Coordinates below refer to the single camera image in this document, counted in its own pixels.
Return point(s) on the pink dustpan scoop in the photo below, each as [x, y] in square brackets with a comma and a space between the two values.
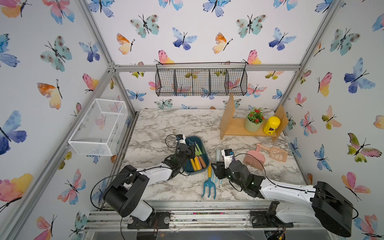
[276, 153]

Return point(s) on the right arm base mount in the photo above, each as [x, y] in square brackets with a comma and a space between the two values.
[267, 218]

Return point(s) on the green rake brown handle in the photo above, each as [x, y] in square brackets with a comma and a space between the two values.
[199, 153]

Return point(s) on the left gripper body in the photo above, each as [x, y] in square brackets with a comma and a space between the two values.
[189, 154]

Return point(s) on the teal fork yellow handle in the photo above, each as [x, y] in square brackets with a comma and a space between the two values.
[209, 184]

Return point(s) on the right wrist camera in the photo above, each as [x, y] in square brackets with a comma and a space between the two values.
[228, 156]

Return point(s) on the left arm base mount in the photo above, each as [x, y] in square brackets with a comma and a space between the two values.
[156, 220]

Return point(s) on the wooden shelf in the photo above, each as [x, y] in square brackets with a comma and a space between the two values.
[230, 126]

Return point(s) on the yellow plastic jar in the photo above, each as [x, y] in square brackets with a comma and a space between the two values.
[271, 126]

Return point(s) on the white mesh wall basket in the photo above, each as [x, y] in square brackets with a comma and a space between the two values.
[99, 130]

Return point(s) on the potted red flower plant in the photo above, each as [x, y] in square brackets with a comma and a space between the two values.
[254, 120]

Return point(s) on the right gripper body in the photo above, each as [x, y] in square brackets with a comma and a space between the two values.
[224, 173]

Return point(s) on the teal shovel yellow handle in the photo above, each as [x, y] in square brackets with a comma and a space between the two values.
[192, 157]

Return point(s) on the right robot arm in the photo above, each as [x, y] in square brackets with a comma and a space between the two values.
[318, 204]

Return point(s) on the pink hand brush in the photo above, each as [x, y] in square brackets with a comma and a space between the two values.
[255, 159]

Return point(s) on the teal plastic storage box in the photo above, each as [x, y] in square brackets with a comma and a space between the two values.
[196, 140]

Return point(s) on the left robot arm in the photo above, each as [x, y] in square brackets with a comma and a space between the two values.
[124, 193]

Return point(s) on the black wire wall basket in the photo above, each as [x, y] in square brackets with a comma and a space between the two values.
[207, 80]

